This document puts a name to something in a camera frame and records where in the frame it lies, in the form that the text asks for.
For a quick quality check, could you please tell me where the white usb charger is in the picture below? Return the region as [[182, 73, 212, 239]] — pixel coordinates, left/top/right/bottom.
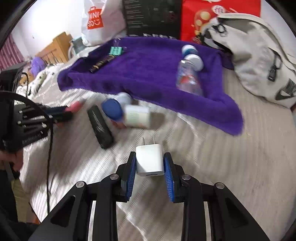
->
[[135, 138, 165, 177]]

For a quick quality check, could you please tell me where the black Horizon case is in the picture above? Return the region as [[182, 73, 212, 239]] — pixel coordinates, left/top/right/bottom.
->
[[87, 105, 114, 149]]

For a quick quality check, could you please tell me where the black gold tube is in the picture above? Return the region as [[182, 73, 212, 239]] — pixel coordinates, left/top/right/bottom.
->
[[89, 55, 116, 73]]

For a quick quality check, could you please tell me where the green binder clip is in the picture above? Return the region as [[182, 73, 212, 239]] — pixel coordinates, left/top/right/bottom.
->
[[109, 38, 125, 56]]

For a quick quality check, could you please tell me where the clear sanitizer bottle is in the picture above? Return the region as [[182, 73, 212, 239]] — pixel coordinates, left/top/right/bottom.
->
[[176, 59, 203, 96]]

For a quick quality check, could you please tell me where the white blue labelled bottle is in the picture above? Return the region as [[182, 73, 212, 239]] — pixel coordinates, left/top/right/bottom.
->
[[181, 45, 204, 71]]

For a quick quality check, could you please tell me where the person's left hand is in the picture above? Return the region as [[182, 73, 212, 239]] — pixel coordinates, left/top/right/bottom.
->
[[0, 149, 23, 172]]

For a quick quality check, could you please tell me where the blue lid vaseline jar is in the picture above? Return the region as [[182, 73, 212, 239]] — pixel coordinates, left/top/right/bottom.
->
[[101, 98, 126, 128]]

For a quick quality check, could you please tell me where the purple plush toy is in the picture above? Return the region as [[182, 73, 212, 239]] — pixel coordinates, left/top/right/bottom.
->
[[31, 57, 47, 77]]

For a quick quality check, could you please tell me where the small white cream jar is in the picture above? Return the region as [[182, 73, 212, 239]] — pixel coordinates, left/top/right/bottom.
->
[[124, 104, 151, 128]]

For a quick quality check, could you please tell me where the wooden bed headboard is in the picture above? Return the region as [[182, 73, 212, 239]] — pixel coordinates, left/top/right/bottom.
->
[[35, 32, 72, 65]]

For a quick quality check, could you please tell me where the small white bottle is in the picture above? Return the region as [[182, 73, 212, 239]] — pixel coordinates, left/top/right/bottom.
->
[[115, 92, 132, 106]]

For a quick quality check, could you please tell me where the purple towel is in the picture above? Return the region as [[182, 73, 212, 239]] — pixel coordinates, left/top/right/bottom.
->
[[57, 37, 243, 136]]

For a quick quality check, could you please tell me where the white Miniso shopping bag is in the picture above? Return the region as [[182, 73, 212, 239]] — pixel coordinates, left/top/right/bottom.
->
[[81, 0, 126, 47]]

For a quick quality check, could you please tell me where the black product box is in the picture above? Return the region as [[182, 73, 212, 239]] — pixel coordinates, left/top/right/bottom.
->
[[122, 0, 182, 39]]

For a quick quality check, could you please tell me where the grey Nike waist bag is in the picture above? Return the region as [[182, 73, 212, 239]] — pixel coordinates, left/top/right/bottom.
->
[[202, 13, 295, 108]]

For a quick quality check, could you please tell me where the red paper gift bag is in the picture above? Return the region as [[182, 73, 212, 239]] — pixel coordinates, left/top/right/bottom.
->
[[180, 0, 261, 44]]

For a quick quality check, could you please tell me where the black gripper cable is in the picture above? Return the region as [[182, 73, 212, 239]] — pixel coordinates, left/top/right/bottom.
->
[[0, 90, 54, 214]]

